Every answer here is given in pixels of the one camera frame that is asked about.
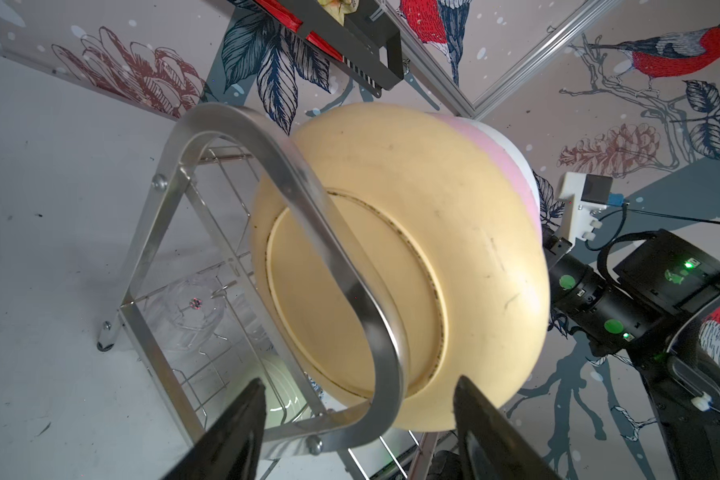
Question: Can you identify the pink plate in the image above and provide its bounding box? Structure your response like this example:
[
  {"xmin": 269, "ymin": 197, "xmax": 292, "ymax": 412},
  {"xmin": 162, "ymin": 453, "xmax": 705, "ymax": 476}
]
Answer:
[{"xmin": 432, "ymin": 113, "xmax": 542, "ymax": 238}]

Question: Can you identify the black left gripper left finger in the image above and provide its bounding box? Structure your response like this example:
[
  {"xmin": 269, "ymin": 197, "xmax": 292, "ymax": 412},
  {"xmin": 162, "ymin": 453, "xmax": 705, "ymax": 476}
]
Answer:
[{"xmin": 164, "ymin": 379, "xmax": 266, "ymax": 480}]

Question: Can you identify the silver two-tier dish rack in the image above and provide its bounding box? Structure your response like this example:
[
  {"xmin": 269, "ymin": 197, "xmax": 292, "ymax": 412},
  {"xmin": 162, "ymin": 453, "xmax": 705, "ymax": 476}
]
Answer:
[{"xmin": 98, "ymin": 103, "xmax": 410, "ymax": 479}]

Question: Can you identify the black wall shelf basket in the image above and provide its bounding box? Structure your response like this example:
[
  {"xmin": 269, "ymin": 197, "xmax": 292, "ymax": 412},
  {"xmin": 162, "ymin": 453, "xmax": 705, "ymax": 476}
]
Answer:
[{"xmin": 274, "ymin": 0, "xmax": 404, "ymax": 98}]

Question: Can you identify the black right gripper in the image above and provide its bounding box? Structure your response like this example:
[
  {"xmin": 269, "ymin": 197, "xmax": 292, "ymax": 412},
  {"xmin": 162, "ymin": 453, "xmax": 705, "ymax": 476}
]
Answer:
[{"xmin": 543, "ymin": 236, "xmax": 642, "ymax": 354}]

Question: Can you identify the yellow plate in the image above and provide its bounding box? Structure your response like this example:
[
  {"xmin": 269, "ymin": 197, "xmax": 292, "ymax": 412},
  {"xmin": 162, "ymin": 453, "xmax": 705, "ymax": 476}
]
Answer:
[{"xmin": 250, "ymin": 102, "xmax": 550, "ymax": 431}]

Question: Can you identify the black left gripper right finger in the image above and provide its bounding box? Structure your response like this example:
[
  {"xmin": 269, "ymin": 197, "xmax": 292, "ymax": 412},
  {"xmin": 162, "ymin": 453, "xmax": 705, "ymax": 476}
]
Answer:
[{"xmin": 453, "ymin": 376, "xmax": 558, "ymax": 480}]

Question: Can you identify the light green bowl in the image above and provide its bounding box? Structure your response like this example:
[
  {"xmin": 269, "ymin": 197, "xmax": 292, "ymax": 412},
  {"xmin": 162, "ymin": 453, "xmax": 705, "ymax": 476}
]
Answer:
[{"xmin": 258, "ymin": 353, "xmax": 312, "ymax": 429}]

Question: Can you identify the aluminium frame corner post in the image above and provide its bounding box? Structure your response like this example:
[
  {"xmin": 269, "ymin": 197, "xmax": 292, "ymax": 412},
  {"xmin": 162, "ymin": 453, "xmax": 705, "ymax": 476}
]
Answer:
[{"xmin": 382, "ymin": 1, "xmax": 619, "ymax": 120}]

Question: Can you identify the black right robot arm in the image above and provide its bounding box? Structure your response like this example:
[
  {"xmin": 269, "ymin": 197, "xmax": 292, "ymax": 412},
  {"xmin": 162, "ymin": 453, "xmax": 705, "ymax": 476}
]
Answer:
[{"xmin": 542, "ymin": 227, "xmax": 720, "ymax": 479}]

